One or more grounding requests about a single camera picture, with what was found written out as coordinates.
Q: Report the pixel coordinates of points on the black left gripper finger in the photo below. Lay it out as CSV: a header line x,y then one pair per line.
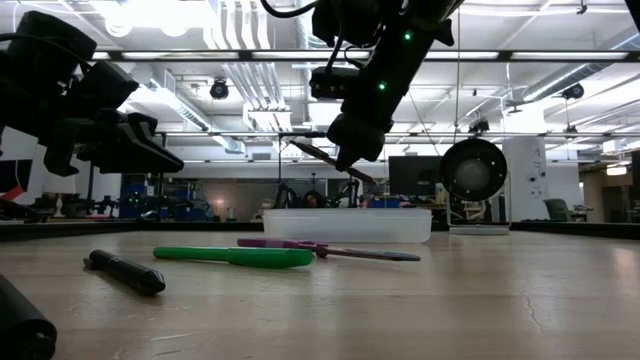
x,y
130,157
145,125

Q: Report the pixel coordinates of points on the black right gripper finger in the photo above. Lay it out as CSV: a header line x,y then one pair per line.
x,y
350,161

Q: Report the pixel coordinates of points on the brown pen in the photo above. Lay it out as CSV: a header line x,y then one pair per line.
x,y
310,151

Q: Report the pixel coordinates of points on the clear plastic supply box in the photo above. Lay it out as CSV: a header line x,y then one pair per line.
x,y
350,225

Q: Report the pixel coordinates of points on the purple pen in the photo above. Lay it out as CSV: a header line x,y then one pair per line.
x,y
280,244

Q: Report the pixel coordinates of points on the short black marker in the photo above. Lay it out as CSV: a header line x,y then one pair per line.
x,y
125,272

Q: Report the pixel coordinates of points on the green highlighter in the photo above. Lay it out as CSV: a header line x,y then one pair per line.
x,y
260,258

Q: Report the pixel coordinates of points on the thick black marker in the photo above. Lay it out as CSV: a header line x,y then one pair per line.
x,y
20,325

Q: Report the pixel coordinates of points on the person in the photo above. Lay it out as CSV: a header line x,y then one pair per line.
x,y
314,199

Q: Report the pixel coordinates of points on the blue crate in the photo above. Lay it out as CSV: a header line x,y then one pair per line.
x,y
385,202

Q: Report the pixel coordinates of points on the black monitor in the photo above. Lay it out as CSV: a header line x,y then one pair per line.
x,y
412,175

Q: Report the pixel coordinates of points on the dark flat screen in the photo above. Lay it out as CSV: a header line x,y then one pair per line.
x,y
15,175

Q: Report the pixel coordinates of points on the red angled bar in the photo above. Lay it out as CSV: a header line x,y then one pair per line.
x,y
11,194

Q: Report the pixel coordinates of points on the black ceiling spotlight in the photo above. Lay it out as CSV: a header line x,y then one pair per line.
x,y
479,127
573,91
219,90

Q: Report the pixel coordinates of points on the grey office chair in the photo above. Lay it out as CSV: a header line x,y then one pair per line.
x,y
556,209

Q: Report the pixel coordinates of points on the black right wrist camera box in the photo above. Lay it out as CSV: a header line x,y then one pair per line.
x,y
332,82

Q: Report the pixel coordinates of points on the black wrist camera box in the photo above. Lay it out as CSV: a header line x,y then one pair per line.
x,y
107,86
332,82

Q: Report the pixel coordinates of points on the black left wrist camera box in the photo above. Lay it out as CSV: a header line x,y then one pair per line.
x,y
107,86

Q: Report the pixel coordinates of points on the black table edge rail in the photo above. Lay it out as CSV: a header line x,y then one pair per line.
x,y
75,231

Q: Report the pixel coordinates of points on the silver ceiling air duct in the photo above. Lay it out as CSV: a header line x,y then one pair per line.
x,y
303,35

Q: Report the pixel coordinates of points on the black overhead frame beam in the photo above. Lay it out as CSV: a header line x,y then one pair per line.
x,y
245,55

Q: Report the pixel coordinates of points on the glowing wall light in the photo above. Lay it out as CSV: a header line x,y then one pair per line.
x,y
616,171

